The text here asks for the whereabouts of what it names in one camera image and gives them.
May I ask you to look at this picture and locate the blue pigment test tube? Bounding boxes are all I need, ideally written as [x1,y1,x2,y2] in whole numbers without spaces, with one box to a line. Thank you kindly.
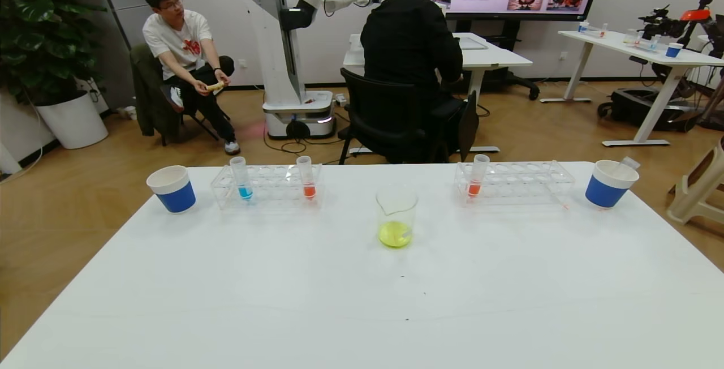
[230,156,254,202]

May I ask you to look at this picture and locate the yellow pigment test tube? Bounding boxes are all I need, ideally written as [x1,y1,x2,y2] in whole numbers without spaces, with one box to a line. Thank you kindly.
[614,156,641,180]

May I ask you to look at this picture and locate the orange pigment test tube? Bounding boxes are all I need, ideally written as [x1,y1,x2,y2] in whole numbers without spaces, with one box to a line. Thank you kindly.
[466,154,490,198]
[296,156,317,200]

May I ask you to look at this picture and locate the clear glass beaker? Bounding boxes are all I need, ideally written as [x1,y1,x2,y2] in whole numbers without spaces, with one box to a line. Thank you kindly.
[376,186,419,249]

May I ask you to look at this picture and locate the clear acrylic test tube rack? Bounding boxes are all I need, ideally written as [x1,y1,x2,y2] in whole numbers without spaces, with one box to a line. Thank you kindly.
[454,161,575,208]
[210,164,323,210]

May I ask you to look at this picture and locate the black office chair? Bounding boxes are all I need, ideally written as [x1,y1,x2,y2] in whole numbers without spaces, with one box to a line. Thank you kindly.
[338,67,480,165]

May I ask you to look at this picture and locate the person in black clothes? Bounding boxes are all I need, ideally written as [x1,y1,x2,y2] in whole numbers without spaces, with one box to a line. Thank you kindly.
[360,0,464,115]

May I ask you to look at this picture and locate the white humanoid robot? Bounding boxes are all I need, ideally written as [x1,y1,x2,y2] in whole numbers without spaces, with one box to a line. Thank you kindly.
[247,0,378,140]

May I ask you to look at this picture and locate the black folding chair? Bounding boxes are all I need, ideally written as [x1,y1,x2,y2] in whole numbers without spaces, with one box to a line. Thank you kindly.
[161,95,230,146]

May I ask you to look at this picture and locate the white standing desk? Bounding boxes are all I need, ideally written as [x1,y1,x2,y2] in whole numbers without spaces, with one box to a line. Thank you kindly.
[540,29,724,148]
[343,32,533,153]

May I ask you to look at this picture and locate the black display stand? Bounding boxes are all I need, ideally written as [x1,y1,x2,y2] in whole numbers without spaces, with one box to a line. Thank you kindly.
[452,18,541,101]

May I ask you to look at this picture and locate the blue white paper cup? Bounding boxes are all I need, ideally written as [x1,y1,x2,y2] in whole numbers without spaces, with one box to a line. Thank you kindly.
[146,165,197,214]
[585,160,640,209]

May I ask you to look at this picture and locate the person in white t-shirt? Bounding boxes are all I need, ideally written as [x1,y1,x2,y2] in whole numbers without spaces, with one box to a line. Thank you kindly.
[141,0,241,156]

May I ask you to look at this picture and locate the dark olive jacket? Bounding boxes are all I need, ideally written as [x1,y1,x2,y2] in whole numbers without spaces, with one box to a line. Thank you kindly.
[129,44,184,139]

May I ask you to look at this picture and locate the white plant pot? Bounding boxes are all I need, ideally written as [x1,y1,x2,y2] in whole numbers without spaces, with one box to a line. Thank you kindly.
[35,91,109,150]

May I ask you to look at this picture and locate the black mobile robot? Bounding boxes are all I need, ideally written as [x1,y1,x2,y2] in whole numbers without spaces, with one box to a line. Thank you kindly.
[598,4,712,133]

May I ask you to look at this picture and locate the beige plastic stool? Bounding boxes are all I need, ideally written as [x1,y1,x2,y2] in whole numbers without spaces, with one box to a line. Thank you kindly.
[666,137,724,225]

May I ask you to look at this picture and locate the green leafy plant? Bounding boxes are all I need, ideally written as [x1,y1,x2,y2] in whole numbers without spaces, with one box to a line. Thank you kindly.
[0,0,105,106]

